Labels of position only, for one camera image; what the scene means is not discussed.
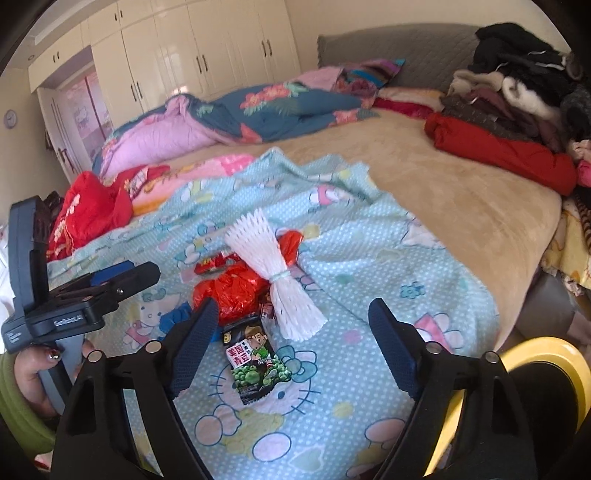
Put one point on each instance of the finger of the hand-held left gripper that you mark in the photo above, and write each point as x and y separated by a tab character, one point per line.
134	281
111	274

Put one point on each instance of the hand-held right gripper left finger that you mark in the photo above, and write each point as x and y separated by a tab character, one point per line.
194	346

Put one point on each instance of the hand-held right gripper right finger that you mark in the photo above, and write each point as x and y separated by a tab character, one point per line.
392	346

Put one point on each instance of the blue plastic bag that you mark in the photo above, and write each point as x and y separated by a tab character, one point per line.
175	321

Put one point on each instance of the green black snack packet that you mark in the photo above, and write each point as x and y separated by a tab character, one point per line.
254	364

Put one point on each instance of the red plastic bag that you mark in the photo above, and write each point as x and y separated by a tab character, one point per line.
231	290

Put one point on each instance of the red snack wrapper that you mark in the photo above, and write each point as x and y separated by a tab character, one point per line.
210	265

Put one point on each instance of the small brown candy wrapper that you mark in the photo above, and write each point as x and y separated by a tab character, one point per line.
268	314

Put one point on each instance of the white foam fruit net bundle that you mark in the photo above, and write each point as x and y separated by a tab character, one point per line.
258	240

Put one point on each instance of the yellow-rimmed black trash bin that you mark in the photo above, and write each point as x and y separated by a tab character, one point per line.
545	347

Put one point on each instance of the person's left hand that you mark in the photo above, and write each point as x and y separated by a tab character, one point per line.
32	378

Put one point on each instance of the light blue cartoon bedsheet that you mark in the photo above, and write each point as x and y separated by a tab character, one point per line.
369	277

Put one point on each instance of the red printed cloth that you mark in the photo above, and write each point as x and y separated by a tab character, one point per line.
92	203

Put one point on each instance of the pink cartoon blanket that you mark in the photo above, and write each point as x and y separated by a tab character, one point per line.
217	166

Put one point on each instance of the pink cartoon sliding door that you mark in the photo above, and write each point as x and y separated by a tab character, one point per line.
83	115

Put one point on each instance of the yellow cartoon blanket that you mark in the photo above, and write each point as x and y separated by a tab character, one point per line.
568	244

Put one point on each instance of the red folded garment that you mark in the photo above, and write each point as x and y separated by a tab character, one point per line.
498	152

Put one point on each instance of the blue floral quilt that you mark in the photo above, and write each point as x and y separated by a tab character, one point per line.
277	110

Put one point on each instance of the red plush blanket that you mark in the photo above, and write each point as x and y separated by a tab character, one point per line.
401	107

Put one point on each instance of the cream wardrobe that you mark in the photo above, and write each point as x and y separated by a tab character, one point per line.
184	46

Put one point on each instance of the dark folded dotted garment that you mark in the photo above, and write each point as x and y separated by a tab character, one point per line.
485	115

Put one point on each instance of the pink garment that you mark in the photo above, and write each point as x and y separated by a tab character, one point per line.
582	166

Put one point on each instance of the striped pillow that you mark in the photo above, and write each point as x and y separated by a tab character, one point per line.
374	71

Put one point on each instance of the pink pillow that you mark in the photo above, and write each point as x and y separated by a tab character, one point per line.
323	77

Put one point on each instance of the white folded fleece garment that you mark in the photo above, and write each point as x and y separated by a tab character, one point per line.
521	92

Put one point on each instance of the grey padded headboard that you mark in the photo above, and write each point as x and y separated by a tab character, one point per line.
415	50

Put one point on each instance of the grey dotted garment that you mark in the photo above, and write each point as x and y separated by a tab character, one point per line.
577	110

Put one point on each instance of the black jacket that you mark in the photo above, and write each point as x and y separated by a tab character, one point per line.
508	46

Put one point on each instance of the round wall clock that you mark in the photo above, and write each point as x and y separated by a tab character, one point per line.
9	118

